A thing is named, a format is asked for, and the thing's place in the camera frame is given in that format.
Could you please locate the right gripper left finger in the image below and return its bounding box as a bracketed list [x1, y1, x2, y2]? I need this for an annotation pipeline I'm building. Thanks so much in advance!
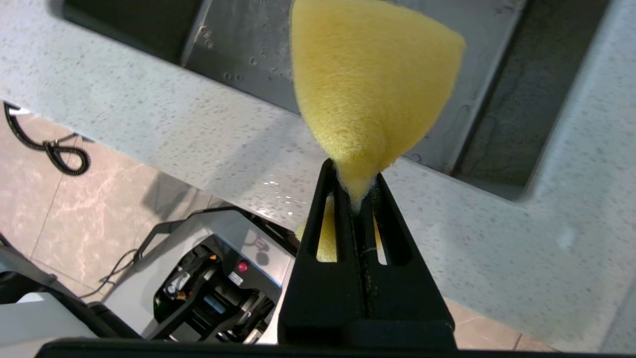
[278, 158, 371, 346]

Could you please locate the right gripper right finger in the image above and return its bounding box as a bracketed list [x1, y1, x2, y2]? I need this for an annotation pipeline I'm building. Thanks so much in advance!
[359, 173, 455, 346]

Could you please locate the yellow sponge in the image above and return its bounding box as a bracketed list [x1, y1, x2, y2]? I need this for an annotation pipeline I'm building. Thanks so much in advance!
[290, 0, 466, 263]

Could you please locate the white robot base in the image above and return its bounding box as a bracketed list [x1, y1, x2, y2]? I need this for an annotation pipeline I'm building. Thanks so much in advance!
[0, 206, 301, 345]

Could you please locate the stainless steel sink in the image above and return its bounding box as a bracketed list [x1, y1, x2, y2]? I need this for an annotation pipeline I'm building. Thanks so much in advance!
[62, 0, 612, 202]

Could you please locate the black floor power cable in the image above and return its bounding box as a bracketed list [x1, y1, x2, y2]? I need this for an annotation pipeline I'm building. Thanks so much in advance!
[77, 248, 141, 300]

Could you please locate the black coiled cable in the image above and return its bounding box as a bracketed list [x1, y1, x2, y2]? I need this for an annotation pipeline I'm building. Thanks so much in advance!
[4, 102, 91, 176]

